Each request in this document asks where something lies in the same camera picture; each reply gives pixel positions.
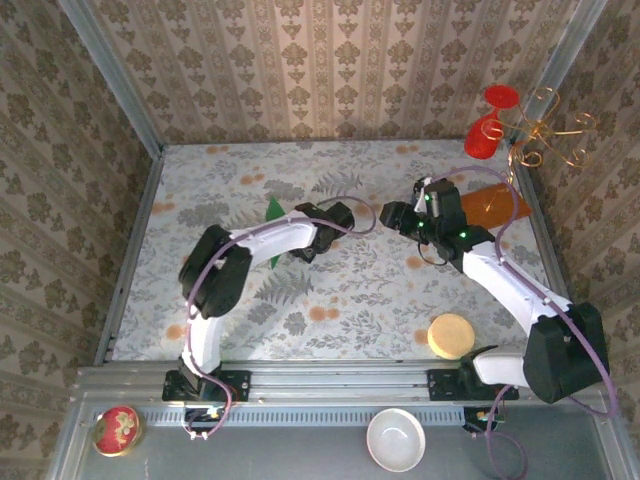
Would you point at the green paper sheet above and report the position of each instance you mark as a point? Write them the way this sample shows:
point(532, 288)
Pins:
point(274, 210)

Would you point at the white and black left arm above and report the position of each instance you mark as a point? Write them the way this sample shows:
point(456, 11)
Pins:
point(275, 232)

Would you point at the orange wooden board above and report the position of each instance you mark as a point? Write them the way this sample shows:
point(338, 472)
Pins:
point(500, 210)

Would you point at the floral patterned table cover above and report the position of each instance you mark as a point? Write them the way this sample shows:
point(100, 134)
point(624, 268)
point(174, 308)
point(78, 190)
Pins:
point(350, 325)

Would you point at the red wine glass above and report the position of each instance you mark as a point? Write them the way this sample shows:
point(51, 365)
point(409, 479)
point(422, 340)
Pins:
point(482, 137)

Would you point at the small circuit board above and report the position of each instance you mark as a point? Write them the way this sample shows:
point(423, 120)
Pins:
point(205, 417)
point(482, 417)

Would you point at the white bowl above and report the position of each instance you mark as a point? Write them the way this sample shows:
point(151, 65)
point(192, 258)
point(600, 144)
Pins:
point(395, 440)

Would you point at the grey metal shelf plate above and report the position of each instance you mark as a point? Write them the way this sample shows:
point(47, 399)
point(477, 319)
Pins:
point(275, 455)

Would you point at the red round pincushion tin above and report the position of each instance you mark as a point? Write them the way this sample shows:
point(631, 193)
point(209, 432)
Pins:
point(117, 430)

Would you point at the aluminium frame side rail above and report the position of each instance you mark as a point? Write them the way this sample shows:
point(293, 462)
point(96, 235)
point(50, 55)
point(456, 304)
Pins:
point(127, 260)
point(555, 260)

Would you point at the wide aluminium frame beam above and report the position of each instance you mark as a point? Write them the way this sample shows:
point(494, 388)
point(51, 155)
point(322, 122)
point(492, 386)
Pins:
point(340, 382)

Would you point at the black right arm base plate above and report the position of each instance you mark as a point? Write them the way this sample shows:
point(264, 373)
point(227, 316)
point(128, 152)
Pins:
point(445, 385)

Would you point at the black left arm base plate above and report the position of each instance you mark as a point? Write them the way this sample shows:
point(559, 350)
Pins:
point(235, 385)

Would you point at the aluminium frame corner post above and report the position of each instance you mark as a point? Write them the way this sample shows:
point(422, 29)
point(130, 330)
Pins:
point(567, 60)
point(115, 80)

